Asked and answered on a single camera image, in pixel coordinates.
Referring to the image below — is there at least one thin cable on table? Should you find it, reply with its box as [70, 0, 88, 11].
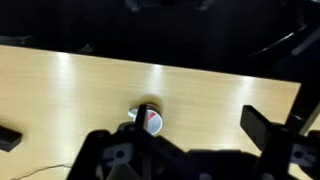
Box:
[10, 162, 73, 180]

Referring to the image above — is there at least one white cup with red print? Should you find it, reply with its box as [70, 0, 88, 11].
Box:
[127, 103, 164, 136]

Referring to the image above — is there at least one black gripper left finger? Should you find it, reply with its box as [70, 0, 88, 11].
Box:
[134, 103, 148, 134]

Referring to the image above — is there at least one black rectangular block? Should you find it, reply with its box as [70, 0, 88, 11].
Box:
[0, 125, 24, 153]

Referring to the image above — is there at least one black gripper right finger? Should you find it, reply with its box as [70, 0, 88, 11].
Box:
[240, 104, 287, 159]

